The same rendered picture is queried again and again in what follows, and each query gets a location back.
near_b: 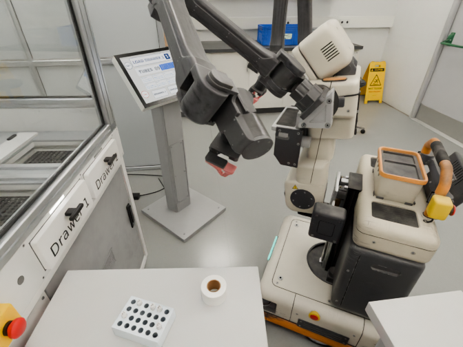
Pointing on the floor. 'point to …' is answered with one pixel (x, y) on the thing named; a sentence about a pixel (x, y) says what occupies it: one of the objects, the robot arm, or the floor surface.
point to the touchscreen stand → (177, 180)
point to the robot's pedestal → (419, 320)
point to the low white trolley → (66, 314)
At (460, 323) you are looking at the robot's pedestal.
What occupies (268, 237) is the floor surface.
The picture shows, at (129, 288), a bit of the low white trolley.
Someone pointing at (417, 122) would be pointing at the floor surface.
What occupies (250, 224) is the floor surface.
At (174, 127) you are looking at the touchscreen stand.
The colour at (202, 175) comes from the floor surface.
